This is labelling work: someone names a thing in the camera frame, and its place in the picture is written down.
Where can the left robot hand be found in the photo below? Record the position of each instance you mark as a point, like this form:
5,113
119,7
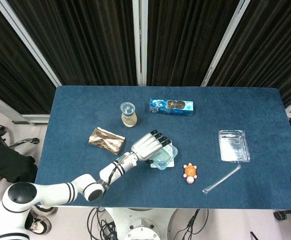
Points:
148,147

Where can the transparent plastic container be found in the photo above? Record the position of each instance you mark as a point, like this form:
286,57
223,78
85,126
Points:
166,156

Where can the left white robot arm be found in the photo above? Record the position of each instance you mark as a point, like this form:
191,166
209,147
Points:
60,190

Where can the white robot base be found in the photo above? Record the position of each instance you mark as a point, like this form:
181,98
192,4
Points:
141,225

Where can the white kitchen scale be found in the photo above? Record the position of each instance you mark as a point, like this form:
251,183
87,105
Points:
171,163

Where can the clear plastic drink bottle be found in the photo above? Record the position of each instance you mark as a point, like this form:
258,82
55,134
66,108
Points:
128,115

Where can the gold foil snack wrapper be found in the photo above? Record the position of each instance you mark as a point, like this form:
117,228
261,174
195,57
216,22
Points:
106,142

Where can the blue cookie package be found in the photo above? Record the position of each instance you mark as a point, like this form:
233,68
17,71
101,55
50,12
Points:
171,107

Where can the orange toy turtle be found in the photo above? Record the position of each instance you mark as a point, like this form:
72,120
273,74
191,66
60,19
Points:
190,172

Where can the blue table cloth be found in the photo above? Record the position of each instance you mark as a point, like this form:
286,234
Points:
210,125

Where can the clear rectangular plastic tray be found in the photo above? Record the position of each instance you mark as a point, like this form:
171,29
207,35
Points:
234,146

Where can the clear plastic tube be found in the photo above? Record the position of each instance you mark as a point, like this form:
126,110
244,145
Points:
221,179

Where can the black and white sneaker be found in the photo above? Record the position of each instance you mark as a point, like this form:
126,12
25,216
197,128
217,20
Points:
39,222

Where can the black office chair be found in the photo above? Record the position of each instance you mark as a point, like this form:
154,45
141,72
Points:
15,141

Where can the person in black clothes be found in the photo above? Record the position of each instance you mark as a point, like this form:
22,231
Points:
5,162

